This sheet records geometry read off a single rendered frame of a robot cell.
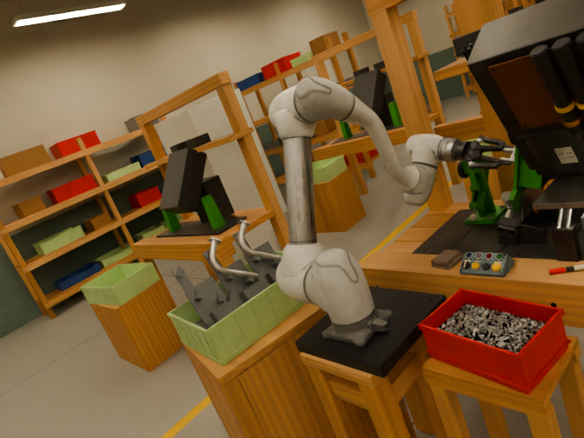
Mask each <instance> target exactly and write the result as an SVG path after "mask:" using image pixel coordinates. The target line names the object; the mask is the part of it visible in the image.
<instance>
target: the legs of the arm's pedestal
mask: <svg viewBox="0 0 584 438"><path fill-rule="evenodd" d="M427 350H428V345H427V343H426V340H425V337H424V334H422V335H421V337H420V338H419V339H418V340H417V341H416V342H415V344H414V345H413V346H412V347H411V348H410V349H409V350H408V352H407V353H406V354H405V355H404V356H403V357H402V358H401V359H400V362H399V363H398V364H397V365H396V366H395V367H394V369H393V370H392V369H391V370H390V372H389V373H388V374H387V375H386V376H385V377H384V378H383V379H382V380H381V381H380V382H379V383H378V384H377V386H376V387H375V388H371V387H368V386H365V385H362V384H360V383H357V382H353V381H351V380H348V379H345V378H342V377H340V376H337V375H333V374H330V373H328V372H325V371H322V370H320V369H318V368H313V367H310V366H308V365H306V367H307V369H308V371H309V374H310V376H311V379H312V381H313V383H314V385H315V388H316V390H317V393H318V395H319V396H320V399H321V401H322V405H323V407H324V408H325V411H326V413H327V415H328V418H329V420H330V423H331V425H332V427H333V430H334V431H335V435H336V437H337V438H365V437H364V435H363V432H362V429H361V427H360V424H359V422H358V421H357V418H356V416H355V412H354V410H353V408H352V405H351V403H353V404H355V405H357V406H359V407H362V408H365V409H367V410H368V411H369V414H370V417H371V419H372V422H373V423H374V426H375V430H376V432H377V434H378V436H379V438H417V437H416V434H415V431H414V428H413V425H412V423H411V421H410V418H409V415H408V411H407V409H406V407H405V404H404V401H403V399H402V397H403V396H404V395H405V394H406V393H407V391H408V390H409V389H410V387H411V386H412V385H413V384H414V383H415V381H416V382H417V385H418V388H419V390H420V392H421V397H422V399H423V402H424V404H425V407H426V410H427V412H428V417H429V419H430V421H431V424H432V427H433V430H434V432H435V436H436V438H448V436H447V433H446V431H445V428H444V426H443V423H442V420H441V416H440V413H439V410H438V408H437V406H436V403H435V398H434V396H433V393H432V390H431V387H430V386H429V384H427V383H426V381H425V378H424V375H423V373H422V370H421V367H422V365H423V364H424V363H425V362H426V361H427V359H428V358H429V357H430V356H431V355H430V354H428V353H427Z"/></svg>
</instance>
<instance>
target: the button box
mask: <svg viewBox="0 0 584 438"><path fill-rule="evenodd" d="M467 253H469V252H464V255H463V258H462V262H461V264H462V263H463V262H469V264H470V265H469V267H468V268H467V269H464V268H463V267H462V266H461V267H460V271H459V272H460V273H461V274H464V275H485V276H497V277H504V276H506V274H507V273H508V272H509V270H510V269H511V268H512V267H513V266H514V260H513V259H512V258H511V257H510V256H509V255H508V254H507V253H490V254H492V256H491V258H488V259H487V257H486V254H488V253H483V252H470V253H471V254H472V255H471V257H466V254H467ZM477 253H481V257H480V258H476V254H477ZM498 254H502V258H501V259H497V258H496V256H497V255H498ZM474 262H478V263H479V265H480V266H479V268H478V269H473V268H472V264H473V263H474ZM485 262H486V263H488V264H489V269H487V270H484V269H483V268H482V267H481V265H482V264H483V263H485ZM495 262H498V263H499V264H500V265H501V269H500V270H499V271H493V270H492V269H491V266H492V264H493V263H495Z"/></svg>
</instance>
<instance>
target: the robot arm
mask: <svg viewBox="0 0 584 438"><path fill-rule="evenodd" d="M329 118H332V119H335V120H338V121H341V122H345V123H353V124H358V125H360V126H362V127H363V128H364V129H365V130H366V131H367V132H368V133H369V135H370V137H371V139H372V141H373V143H374V145H375V147H376V149H377V151H378V153H379V155H380V157H381V159H382V161H383V163H384V165H385V167H386V169H387V171H388V173H389V174H390V175H391V176H392V177H393V178H394V179H395V180H396V181H397V182H398V184H399V187H400V188H401V190H402V198H403V201H404V202H405V203H406V204H407V205H413V206H422V205H423V204H424V203H425V202H426V201H427V200H428V198H429V196H430V194H431V191H432V189H433V187H434V183H435V175H436V171H437V167H438V165H439V163H440V162H441V161H449V162H456V161H463V162H468V164H469V165H468V167H469V168H470V169H498V167H499V166H502V165H508V166H509V165H510V164H511V163H513V164H514V162H510V161H509V159H510V158H505V157H501V158H500V159H497V158H493V157H490V156H484V155H483V154H482V153H483V152H487V151H504V152H505V153H508V154H512V153H513V150H514V147H513V146H506V143H505V142H504V141H503V140H498V139H493V138H488V137H484V136H482V135H479V138H478V139H477V140H476V141H473V142H468V141H460V139H458V138H449V137H443V136H438V135H433V134H420V135H414V136H411V137H410V138H409V139H408V140H407V142H406V145H405V151H406V153H407V154H408V155H409V156H410V157H412V163H411V166H407V167H406V168H405V169H404V168H403V167H402V166H401V164H400V162H399V160H398V157H397V155H396V153H395V150H394V147H393V145H392V143H391V141H390V138H389V136H388V132H387V131H386V129H385V126H384V125H383V123H382V120H381V119H380V117H379V116H378V115H376V113H375V112H374V111H373V110H372V109H371V108H370V107H368V106H367V105H366V104H365V103H363V102H362V101H361V100H359V99H358V98H357V97H356V96H355V95H354V94H352V93H351V92H349V91H348V90H346V89H345V88H343V87H342V86H341V85H339V84H337V83H334V82H332V81H329V80H328V79H326V78H323V77H318V76H306V77H304V78H303V79H302V80H301V81H300V82H299V83H298V84H297V85H296V86H293V87H291V88H289V89H287V90H284V91H283V92H281V93H280V94H279V95H277V96H276V97H275V98H274V100H273V101H272V103H271V104H270V106H269V120H270V121H271V122H272V124H273V125H274V126H275V128H276V130H277V133H278V136H279V137H280V138H281V140H283V154H284V168H285V183H286V197H287V211H288V225H289V243H288V244H287V245H286V246H285V248H284V249H283V251H282V259H281V261H280V263H279V265H278V267H277V270H276V274H275V278H276V282H277V285H278V287H279V288H280V290H281V291H282V292H283V293H284V294H285V295H287V296H288V297H290V298H292V299H294V300H297V301H298V302H304V303H308V304H314V305H316V306H318V307H319V308H321V309H322V310H323V311H325V312H327V313H328V315H329V318H330V320H331V322H332V325H331V326H329V327H328V328H326V329H325V330H324V331H323V332H322V335H323V337H324V338H332V339H336V340H340V341H344V342H350V343H353V344H355V345H356V346H358V347H362V346H364V345H365V344H366V343H367V341H368V339H369V338H370V337H371V336H372V335H373V334H374V332H383V331H388V330H389V324H388V322H386V320H388V319H389V318H391V317H392V316H393V314H392V311H391V310H381V309H377V308H376V307H375V305H374V302H373V298H372V295H371V292H370V288H369V286H368V282H367V279H366V277H365V275H364V273H363V271H362V268H361V266H360V264H359V263H358V261H357V260H356V259H355V258H354V257H353V256H352V255H351V254H350V253H349V252H348V251H346V250H343V249H328V250H325V249H324V247H323V246H322V245H321V244H320V243H319V242H318V241H317V238H316V223H315V195H314V180H313V166H312V151H311V138H312V137H313V135H314V133H315V126H316V123H317V121H319V120H324V119H329ZM483 142H485V143H490V144H494V145H492V146H485V145H480V144H479V143H483ZM477 160H481V161H485V162H489V163H473V162H475V161H477Z"/></svg>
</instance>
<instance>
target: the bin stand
mask: <svg viewBox="0 0 584 438"><path fill-rule="evenodd" d="M567 339H570V340H571V343H569V344H568V346H569V349H568V350H567V351H566V352H565V354H564V355H563V356H562V357H561V358H560V360H559V361H558V362H557V363H555V365H554V366H553V367H552V368H551V369H550V370H549V372H548V373H547V374H546V375H545V377H544V378H543V379H542V380H541V381H540V383H539V384H538V385H537V386H536V387H535V388H534V390H533V391H532V392H531V393H530V394H529V395H527V394H524V393H522V392H520V391H518V390H515V389H512V388H509V387H507V386H504V385H501V384H500V383H497V382H493V381H490V380H489V379H486V378H484V377H481V376H478V375H475V374H473V373H470V372H468V371H466V370H463V369H461V368H457V367H455V366H452V365H450V364H447V363H445V362H441V361H439V360H436V359H435V358H432V357H431V356H430V357H429V358H428V359H427V361H426V362H425V363H424V364H423V365H422V367H421V370H422V373H423V375H424V378H425V381H426V383H427V384H429V386H430V387H431V390H432V393H433V396H434V398H435V403H436V406H437V408H438V410H439V413H440V416H441V420H442V423H443V426H444V428H445V431H446V433H447V436H448V438H471V436H470V433H469V431H468V426H467V423H466V421H465V418H464V415H463V413H462V410H461V405H460V403H459V400H458V397H457V394H456V393H459V394H462V395H467V396H470V397H473V398H476V399H478V401H479V403H480V406H481V412H482V414H483V417H484V420H485V422H486V426H487V429H488V433H489V436H490V438H511V436H510V433H509V431H508V425H507V423H506V419H505V416H504V414H503V410H502V407H504V408H510V409H513V410H515V411H519V412H522V413H524V414H527V417H528V422H529V426H530V428H531V432H532V436H533V438H561V432H560V429H559V425H558V421H557V418H556V414H555V411H554V406H553V405H552V402H551V399H550V397H551V396H552V394H553V392H554V390H555V388H556V386H557V384H558V383H559V384H560V388H561V394H562V398H563V401H564V405H565V409H566V412H567V418H568V422H569V426H570V429H571V433H572V436H573V438H584V375H583V372H582V368H581V361H580V357H581V348H580V344H579V341H578V337H577V336H571V335H567Z"/></svg>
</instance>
